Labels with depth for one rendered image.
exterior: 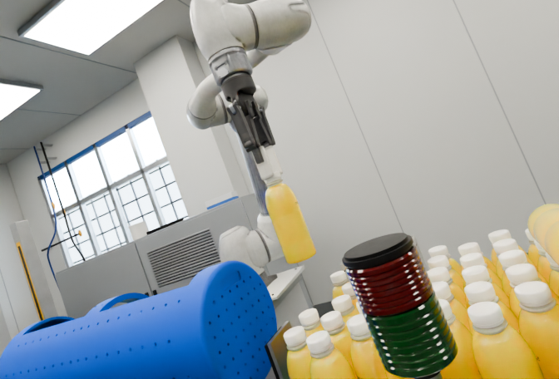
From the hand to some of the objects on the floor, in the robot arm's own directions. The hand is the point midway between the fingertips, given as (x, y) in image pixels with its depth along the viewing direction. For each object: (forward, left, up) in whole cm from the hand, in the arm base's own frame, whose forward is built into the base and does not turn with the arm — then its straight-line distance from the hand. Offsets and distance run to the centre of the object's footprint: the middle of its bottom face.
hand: (267, 163), depth 77 cm
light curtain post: (-37, -162, -139) cm, 217 cm away
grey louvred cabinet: (-165, -203, -141) cm, 298 cm away
